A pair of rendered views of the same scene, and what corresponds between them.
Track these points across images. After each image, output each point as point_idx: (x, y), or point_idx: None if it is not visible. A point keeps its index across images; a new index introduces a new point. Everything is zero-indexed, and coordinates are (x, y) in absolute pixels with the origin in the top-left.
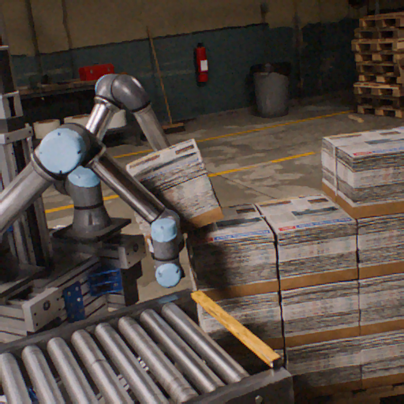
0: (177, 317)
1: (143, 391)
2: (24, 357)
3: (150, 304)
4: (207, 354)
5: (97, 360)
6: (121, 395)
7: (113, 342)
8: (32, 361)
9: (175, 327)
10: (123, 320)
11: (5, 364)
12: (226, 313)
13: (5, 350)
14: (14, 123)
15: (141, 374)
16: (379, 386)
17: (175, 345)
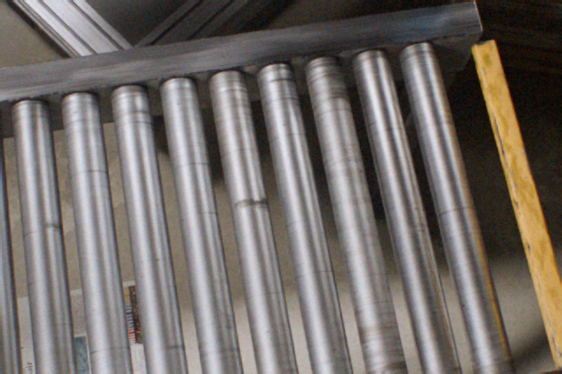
0: (426, 109)
1: (314, 337)
2: (116, 116)
3: (382, 36)
4: (453, 261)
5: (248, 200)
6: (276, 338)
7: (286, 147)
8: (129, 149)
9: (415, 125)
10: (318, 73)
11: (77, 135)
12: (525, 163)
13: (81, 86)
14: None
15: (321, 285)
16: None
17: (401, 212)
